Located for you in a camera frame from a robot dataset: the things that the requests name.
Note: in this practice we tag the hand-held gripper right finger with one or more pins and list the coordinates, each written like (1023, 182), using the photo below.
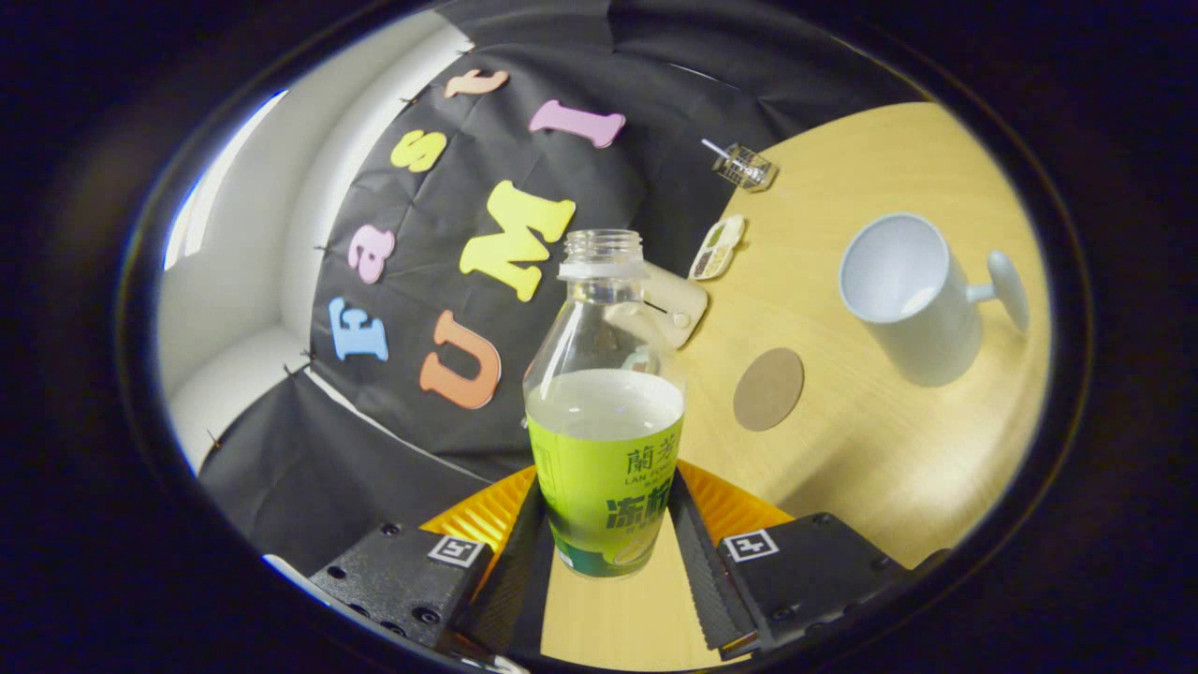
(805, 571)

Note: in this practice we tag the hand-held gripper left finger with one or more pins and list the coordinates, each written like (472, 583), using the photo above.
(402, 576)

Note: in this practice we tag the round brown coaster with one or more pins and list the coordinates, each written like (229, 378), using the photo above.
(767, 388)

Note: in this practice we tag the clear juice bottle green label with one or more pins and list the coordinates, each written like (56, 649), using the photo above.
(604, 468)

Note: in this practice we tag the wooden table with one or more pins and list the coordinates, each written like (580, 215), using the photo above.
(889, 468)

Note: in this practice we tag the white toaster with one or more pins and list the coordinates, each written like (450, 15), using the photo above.
(679, 309)

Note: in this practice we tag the white divided snack tray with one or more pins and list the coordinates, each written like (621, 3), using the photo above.
(716, 248)

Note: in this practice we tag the ceiling light panel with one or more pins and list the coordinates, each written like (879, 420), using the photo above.
(201, 215)

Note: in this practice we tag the white straw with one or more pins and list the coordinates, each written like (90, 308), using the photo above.
(713, 147)

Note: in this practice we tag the black backdrop cloth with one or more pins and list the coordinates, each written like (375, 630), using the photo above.
(655, 94)

